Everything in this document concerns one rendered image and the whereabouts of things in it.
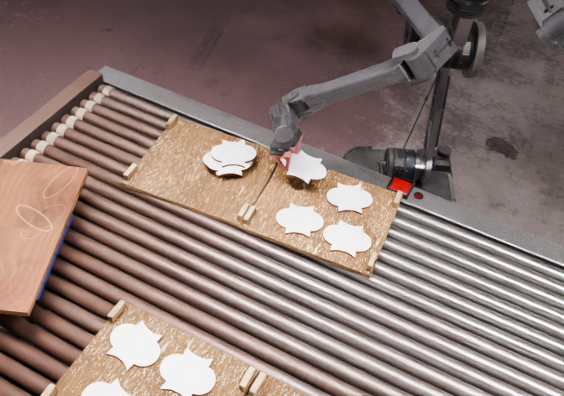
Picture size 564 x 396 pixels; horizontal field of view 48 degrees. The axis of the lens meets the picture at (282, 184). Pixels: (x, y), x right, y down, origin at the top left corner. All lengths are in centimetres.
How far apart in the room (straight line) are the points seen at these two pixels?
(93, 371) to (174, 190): 63
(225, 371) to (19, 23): 340
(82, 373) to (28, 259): 33
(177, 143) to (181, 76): 186
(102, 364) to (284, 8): 342
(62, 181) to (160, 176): 31
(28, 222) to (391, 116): 250
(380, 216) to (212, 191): 53
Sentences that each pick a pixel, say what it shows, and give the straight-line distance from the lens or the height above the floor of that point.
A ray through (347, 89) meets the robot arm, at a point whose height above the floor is 134.
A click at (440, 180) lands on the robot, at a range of 317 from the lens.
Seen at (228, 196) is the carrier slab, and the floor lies 94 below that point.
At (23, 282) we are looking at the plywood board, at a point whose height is 104.
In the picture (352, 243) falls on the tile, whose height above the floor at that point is 94.
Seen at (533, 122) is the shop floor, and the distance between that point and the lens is 412.
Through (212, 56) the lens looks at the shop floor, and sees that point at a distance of 416.
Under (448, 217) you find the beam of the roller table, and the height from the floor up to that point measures 91.
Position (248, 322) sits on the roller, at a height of 92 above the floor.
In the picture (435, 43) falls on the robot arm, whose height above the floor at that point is 152.
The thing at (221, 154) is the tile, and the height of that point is 98.
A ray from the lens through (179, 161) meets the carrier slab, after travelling 210.
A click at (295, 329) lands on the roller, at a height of 92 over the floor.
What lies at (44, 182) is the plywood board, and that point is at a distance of 195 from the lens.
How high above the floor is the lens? 241
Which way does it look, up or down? 46 degrees down
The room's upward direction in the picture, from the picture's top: 6 degrees clockwise
